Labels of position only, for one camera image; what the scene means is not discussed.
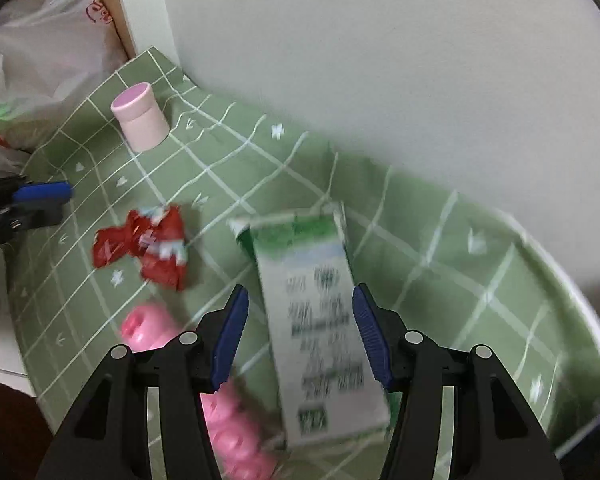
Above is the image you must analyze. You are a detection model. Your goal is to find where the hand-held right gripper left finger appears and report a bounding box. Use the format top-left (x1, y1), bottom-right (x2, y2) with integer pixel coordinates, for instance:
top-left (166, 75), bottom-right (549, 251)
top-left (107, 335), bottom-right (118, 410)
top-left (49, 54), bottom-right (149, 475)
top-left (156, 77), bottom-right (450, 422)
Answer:
top-left (35, 285), bottom-right (250, 480)

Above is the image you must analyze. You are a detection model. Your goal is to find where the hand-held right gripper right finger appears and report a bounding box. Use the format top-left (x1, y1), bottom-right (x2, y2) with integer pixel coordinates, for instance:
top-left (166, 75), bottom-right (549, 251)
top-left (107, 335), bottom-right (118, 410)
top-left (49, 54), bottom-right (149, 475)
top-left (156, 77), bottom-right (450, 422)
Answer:
top-left (352, 283), bottom-right (563, 480)

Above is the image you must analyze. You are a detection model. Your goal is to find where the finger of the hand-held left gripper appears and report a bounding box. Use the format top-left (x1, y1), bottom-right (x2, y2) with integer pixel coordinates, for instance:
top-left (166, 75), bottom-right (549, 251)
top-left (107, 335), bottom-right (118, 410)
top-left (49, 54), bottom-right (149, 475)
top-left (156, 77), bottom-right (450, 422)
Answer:
top-left (0, 176), bottom-right (74, 207)
top-left (0, 205), bottom-right (64, 234)

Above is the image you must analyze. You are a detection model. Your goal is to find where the green and white milk carton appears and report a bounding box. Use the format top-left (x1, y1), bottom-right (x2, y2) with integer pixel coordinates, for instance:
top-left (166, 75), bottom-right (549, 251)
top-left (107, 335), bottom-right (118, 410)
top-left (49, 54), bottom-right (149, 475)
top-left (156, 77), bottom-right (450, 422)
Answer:
top-left (228, 201), bottom-right (392, 448)

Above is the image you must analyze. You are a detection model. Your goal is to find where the pink ribbed bottle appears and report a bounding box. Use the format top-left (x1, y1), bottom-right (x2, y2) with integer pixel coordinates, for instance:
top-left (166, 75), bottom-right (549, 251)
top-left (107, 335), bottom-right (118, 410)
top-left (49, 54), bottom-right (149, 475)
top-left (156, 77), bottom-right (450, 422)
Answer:
top-left (120, 302), bottom-right (276, 480)

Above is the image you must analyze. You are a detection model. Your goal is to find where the green checked tablecloth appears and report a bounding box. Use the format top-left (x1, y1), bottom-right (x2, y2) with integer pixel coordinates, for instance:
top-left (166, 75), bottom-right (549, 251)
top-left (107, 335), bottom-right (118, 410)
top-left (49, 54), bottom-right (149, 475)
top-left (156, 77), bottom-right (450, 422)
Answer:
top-left (10, 46), bottom-right (600, 480)

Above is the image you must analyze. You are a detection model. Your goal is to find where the red foil wrapper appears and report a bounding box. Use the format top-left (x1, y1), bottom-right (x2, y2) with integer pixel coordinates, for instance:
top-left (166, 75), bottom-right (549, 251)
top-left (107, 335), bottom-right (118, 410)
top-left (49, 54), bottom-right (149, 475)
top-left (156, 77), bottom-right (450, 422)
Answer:
top-left (92, 205), bottom-right (188, 291)

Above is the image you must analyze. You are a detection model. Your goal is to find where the small pink bottle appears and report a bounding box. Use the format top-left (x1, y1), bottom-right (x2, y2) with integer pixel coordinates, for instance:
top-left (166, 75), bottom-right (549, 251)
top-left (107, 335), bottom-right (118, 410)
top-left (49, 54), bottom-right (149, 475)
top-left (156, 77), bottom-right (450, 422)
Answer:
top-left (111, 82), bottom-right (171, 152)

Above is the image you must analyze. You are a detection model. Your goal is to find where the white plastic bag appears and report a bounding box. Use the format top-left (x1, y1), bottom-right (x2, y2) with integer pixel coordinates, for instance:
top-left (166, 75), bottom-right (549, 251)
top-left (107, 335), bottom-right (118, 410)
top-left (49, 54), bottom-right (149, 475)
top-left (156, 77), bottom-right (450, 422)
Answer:
top-left (0, 0), bottom-right (126, 181)

